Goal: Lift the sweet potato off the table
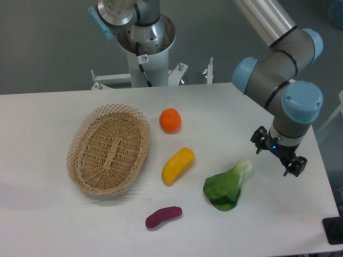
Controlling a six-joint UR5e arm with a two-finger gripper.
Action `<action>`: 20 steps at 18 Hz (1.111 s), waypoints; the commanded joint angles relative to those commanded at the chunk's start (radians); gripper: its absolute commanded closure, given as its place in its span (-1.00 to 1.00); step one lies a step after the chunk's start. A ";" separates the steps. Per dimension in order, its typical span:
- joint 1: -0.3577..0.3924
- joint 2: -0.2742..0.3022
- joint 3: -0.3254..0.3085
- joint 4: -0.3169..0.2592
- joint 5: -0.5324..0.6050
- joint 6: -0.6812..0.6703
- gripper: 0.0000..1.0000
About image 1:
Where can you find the white bracket with red knob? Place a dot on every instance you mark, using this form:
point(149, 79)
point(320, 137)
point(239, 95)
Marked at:
point(208, 73)

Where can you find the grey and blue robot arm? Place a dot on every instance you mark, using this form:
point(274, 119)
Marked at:
point(271, 82)

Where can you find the black device at table edge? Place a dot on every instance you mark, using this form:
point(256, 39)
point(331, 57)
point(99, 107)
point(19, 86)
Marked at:
point(333, 229)

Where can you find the oval woven wicker basket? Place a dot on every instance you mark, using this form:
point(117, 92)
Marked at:
point(109, 149)

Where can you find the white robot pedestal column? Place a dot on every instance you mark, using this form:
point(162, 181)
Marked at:
point(147, 52)

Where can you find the white metal base frame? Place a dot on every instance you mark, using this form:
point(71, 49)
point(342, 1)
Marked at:
point(128, 79)

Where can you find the yellow mango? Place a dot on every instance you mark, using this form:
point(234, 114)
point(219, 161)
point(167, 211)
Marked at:
point(177, 165)

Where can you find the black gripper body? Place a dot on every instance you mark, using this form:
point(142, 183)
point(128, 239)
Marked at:
point(283, 147)

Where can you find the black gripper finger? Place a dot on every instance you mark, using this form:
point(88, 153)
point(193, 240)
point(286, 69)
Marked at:
point(294, 165)
point(259, 138)

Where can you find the green bok choy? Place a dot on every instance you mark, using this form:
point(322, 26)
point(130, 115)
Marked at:
point(224, 189)

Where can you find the orange tangerine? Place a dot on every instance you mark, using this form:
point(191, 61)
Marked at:
point(170, 120)

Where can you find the purple sweet potato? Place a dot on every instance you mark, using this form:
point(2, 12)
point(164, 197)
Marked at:
point(162, 215)

